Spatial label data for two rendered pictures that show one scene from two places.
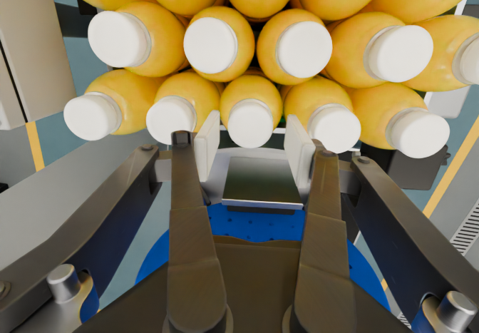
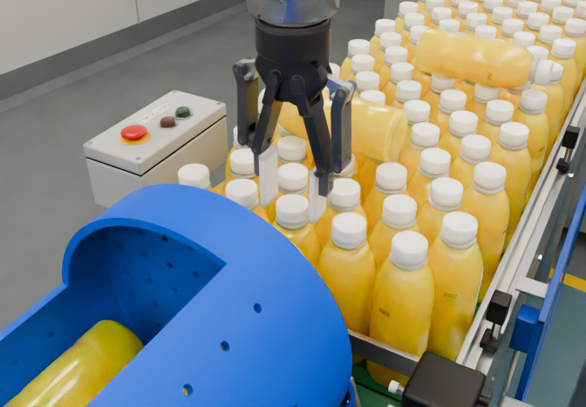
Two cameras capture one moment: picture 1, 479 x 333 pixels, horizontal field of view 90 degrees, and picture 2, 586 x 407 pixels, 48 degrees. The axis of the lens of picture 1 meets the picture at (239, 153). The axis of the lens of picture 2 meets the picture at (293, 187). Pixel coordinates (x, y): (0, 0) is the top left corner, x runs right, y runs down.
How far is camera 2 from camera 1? 0.72 m
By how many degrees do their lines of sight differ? 77
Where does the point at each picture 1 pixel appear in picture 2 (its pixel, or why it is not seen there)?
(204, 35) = (293, 167)
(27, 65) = (167, 170)
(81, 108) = (197, 166)
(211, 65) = (289, 175)
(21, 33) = (180, 163)
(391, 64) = (391, 204)
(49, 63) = not seen: hidden behind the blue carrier
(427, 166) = (460, 385)
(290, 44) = (337, 182)
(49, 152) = not seen: outside the picture
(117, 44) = (246, 157)
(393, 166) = (419, 370)
